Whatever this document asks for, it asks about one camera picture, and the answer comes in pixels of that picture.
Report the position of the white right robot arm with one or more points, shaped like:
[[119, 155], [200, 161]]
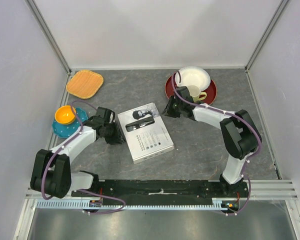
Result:
[[241, 137]]

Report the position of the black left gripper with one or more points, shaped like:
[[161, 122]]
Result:
[[118, 138]]

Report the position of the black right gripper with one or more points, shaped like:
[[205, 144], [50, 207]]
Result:
[[168, 111]]

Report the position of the woven orange tray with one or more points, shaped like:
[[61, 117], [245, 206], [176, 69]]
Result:
[[84, 84]]

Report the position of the red round plate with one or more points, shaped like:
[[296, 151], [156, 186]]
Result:
[[211, 91]]

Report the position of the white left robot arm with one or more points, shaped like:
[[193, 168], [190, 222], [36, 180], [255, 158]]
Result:
[[52, 175]]

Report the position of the white ceramic bowl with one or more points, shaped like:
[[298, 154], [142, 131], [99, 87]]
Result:
[[192, 75]]

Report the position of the light blue cable duct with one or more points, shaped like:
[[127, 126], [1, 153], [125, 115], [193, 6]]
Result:
[[87, 204]]

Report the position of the teal dotted plate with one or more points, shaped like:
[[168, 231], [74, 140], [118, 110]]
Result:
[[65, 131]]

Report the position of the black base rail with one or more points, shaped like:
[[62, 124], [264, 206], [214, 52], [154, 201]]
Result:
[[167, 191]]

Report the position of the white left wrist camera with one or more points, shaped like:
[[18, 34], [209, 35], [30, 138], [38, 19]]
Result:
[[112, 117]]

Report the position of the orange small bowl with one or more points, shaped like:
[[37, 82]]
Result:
[[65, 115]]

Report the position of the light green mug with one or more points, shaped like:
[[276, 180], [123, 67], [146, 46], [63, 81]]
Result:
[[196, 93]]

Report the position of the white cardboard box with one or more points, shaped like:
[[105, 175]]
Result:
[[145, 132]]

